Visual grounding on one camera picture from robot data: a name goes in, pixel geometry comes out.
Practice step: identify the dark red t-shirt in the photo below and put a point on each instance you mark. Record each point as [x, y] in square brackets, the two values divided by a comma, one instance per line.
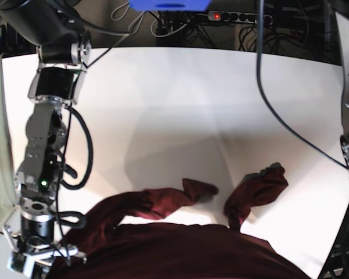
[126, 235]

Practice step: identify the black power strip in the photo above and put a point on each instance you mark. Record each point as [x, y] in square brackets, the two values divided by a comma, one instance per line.
[232, 17]

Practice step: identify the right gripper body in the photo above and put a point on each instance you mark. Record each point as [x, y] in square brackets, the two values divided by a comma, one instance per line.
[33, 249]

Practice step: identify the blue box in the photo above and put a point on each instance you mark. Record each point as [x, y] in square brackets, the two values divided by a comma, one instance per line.
[170, 5]

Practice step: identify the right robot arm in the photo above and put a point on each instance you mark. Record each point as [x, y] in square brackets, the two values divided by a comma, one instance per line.
[63, 44]

